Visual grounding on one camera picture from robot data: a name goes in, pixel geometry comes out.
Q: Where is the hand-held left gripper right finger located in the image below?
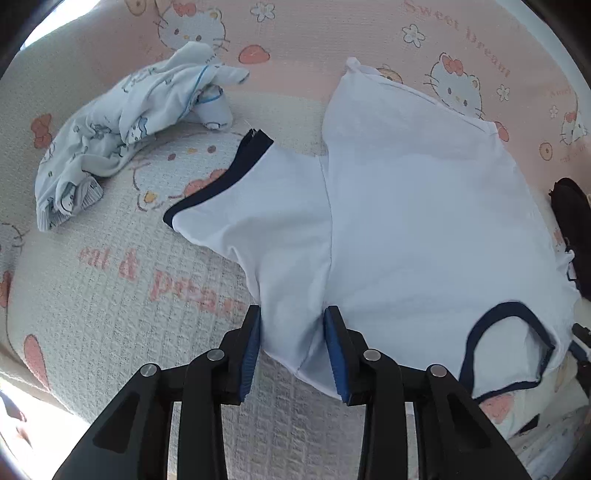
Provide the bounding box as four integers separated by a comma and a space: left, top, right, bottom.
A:
323, 305, 532, 480

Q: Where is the black folded garment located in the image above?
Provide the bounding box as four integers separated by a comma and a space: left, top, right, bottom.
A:
549, 178, 591, 282

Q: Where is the white t-shirt with navy trim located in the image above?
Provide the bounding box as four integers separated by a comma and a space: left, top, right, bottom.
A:
163, 56, 580, 402

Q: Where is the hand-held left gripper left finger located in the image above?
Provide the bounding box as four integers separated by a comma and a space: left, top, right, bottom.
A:
52, 304, 263, 480

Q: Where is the light blue printed baby garment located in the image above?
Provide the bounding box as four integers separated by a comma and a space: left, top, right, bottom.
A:
36, 41, 251, 232

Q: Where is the cartoon cat printed blanket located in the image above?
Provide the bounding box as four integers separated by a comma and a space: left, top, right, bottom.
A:
0, 0, 591, 480

